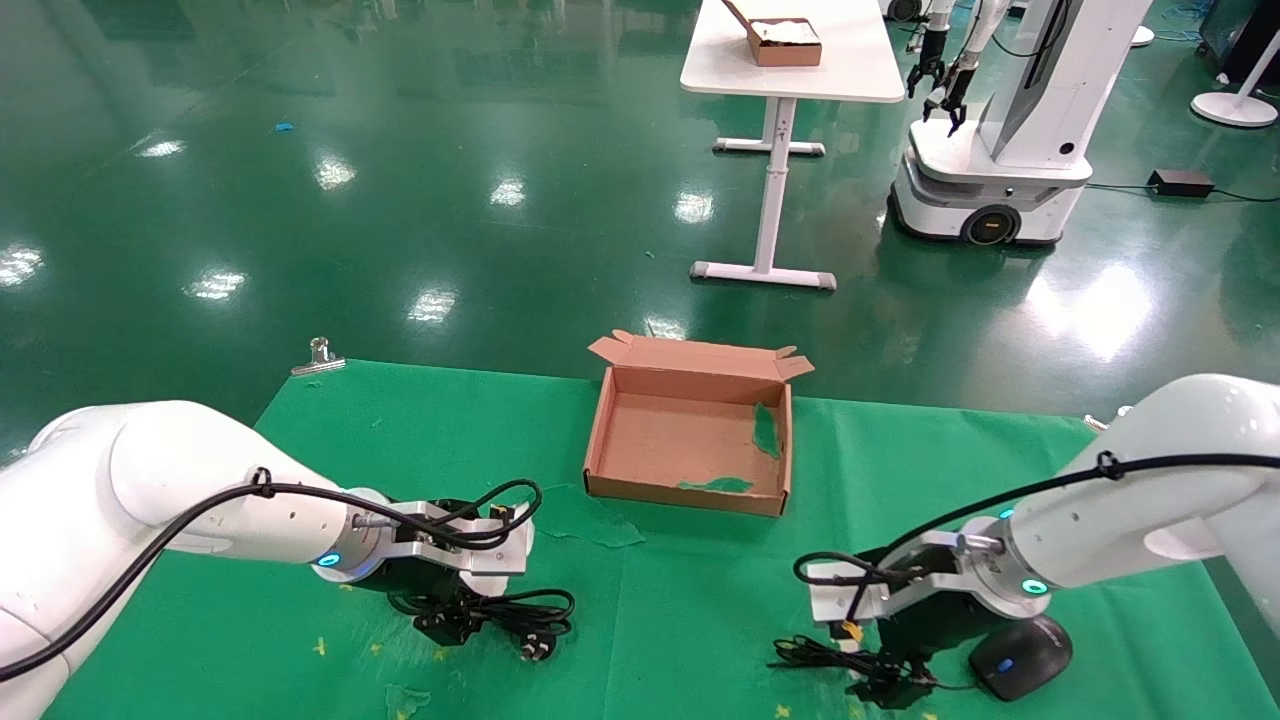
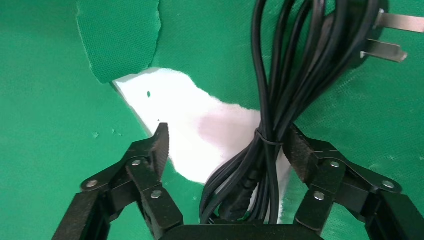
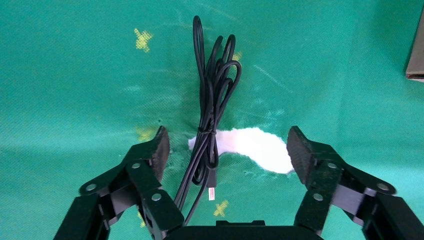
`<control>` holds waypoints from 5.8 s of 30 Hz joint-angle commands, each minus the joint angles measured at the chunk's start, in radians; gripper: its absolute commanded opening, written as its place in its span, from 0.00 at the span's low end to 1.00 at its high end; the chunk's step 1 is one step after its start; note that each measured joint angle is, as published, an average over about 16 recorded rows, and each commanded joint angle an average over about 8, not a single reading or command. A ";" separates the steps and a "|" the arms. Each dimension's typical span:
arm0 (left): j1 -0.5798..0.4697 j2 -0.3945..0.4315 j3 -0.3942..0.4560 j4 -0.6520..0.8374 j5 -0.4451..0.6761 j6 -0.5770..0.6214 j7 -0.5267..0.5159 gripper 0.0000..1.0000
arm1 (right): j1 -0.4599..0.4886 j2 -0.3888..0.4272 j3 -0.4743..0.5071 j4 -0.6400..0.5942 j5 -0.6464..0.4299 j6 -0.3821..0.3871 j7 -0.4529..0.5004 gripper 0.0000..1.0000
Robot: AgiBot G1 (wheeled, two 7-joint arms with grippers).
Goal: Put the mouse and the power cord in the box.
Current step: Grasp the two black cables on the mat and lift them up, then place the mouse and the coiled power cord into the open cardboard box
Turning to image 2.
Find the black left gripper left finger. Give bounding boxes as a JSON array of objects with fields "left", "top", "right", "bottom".
[{"left": 51, "top": 122, "right": 185, "bottom": 240}]

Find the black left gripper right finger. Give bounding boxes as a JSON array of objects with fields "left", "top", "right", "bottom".
[{"left": 281, "top": 124, "right": 424, "bottom": 240}]

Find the black power adapter with cord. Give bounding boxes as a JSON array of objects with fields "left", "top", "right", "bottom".
[{"left": 198, "top": 0, "right": 424, "bottom": 227}]

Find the green table cloth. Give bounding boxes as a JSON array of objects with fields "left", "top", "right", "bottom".
[{"left": 0, "top": 0, "right": 424, "bottom": 240}]

